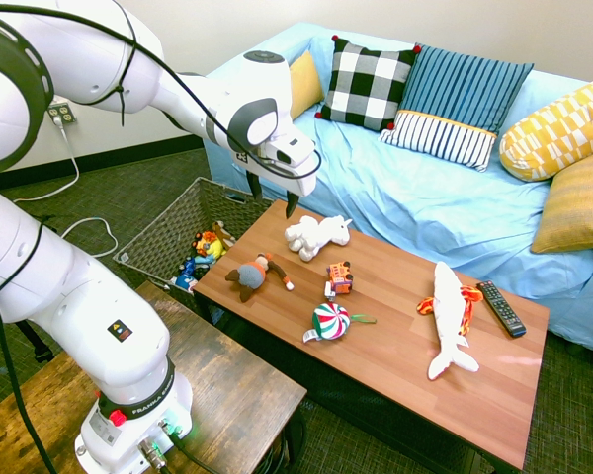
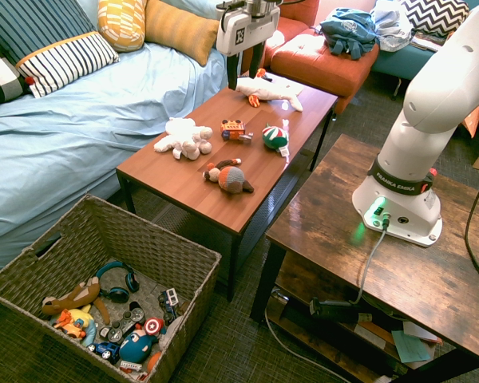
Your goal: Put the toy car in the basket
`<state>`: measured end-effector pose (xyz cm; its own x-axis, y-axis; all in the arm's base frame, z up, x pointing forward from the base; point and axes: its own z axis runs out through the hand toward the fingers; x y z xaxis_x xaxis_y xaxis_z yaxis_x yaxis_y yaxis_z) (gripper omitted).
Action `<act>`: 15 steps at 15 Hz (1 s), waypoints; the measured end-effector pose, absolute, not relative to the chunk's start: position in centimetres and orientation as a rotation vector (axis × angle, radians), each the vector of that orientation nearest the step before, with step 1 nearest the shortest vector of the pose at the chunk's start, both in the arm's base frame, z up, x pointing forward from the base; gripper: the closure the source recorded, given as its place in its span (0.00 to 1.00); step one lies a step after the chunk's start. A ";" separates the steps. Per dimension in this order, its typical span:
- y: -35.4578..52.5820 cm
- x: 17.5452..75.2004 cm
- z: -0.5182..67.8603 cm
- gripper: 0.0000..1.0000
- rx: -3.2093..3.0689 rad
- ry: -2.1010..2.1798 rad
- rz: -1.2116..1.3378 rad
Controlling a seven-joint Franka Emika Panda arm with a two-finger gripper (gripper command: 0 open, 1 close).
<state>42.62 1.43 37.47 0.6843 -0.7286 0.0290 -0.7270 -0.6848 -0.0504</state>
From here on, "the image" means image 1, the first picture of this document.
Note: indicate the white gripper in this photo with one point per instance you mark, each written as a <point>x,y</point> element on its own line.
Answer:
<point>296,173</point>

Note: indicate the small orange toy box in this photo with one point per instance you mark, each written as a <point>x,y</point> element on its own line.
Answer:
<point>340,279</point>

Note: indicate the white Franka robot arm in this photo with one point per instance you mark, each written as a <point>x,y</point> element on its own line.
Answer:
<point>79,296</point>

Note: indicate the blue toy car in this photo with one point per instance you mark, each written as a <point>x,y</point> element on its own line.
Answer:
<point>189,266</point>

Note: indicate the grey wicker basket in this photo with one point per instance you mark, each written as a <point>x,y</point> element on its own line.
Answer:
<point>168,232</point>

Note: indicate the orange red fish toy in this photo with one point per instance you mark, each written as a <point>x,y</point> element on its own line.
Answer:
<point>472,296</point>

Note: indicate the white unicorn plush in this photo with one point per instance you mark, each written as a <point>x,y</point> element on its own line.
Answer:
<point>316,234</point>

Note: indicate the brown sloth plush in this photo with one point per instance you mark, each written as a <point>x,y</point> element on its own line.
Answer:
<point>223,232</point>

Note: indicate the yellow plush with orange truck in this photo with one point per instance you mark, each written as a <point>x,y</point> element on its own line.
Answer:
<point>208,245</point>

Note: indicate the brown grey monkey plush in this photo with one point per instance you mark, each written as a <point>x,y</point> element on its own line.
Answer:
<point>251,275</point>

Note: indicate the plain yellow pillow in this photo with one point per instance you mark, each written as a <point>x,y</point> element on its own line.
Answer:
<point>304,84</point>

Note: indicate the Captain America plush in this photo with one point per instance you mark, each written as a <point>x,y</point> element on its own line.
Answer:
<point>184,282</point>

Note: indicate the peppermint candy plush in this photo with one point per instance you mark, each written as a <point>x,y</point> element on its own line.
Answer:
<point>328,322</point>

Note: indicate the black white checkered pillow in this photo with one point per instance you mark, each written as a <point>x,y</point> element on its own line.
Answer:
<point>365,81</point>

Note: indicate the light blue covered sofa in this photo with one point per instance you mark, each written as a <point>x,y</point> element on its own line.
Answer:
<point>425,207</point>

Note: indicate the rustic brown robot stand table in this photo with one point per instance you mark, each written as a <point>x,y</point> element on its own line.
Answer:
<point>237,395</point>

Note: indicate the reddish wood coffee table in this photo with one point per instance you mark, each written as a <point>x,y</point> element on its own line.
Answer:
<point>385,365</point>

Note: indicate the blue striped pillow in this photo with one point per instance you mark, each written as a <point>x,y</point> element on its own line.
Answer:
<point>454,94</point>

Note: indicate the white whale plush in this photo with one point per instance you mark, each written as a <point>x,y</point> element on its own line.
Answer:
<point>449,316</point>

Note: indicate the black remote control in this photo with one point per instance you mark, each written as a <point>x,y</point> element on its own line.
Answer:
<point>501,308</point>

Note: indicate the yellow white patterned bolster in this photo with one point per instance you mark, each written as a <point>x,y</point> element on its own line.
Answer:
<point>553,133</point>

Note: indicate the yellow woven pillow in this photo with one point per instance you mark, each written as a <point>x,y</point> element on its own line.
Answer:
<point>578,207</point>

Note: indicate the wall power outlet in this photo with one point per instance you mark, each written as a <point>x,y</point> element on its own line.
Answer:
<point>61,112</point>

